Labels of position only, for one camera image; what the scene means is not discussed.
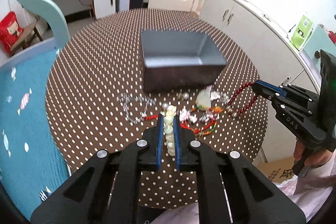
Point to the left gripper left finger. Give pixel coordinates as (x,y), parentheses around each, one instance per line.
(106,188)

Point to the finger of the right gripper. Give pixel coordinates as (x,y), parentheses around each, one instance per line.
(296,99)
(267,90)

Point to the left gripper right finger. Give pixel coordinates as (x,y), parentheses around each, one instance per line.
(230,188)

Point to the pink bunny charm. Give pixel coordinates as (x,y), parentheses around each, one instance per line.
(188,116)

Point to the right hand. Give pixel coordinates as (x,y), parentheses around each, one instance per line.
(317,159)

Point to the white cupboard unit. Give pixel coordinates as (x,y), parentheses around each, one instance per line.
(276,61)

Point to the cardboard box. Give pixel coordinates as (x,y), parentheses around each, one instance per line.
(279,170)

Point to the white pink lock charm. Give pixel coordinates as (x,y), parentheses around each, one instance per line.
(213,95)

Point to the green paper bag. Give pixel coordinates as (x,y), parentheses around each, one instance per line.
(301,32)

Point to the pale jade pendant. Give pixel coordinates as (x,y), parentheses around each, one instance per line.
(203,100)

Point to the blue candy print bedsheet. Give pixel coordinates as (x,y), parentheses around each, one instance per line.
(31,165)

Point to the pearl earring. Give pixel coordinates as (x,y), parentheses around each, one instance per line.
(183,96)
(165,106)

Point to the brown polka dot tablecloth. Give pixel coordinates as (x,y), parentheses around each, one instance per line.
(95,99)

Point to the grey metal tin box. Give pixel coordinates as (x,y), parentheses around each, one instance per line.
(179,59)

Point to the wooden stool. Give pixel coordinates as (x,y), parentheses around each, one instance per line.
(26,38)

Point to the red cartoon bag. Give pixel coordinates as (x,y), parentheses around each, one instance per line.
(10,31)

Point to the silver pearl keychain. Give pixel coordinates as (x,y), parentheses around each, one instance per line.
(224,98)

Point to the teal curved bed frame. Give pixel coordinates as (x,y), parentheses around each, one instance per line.
(51,13)

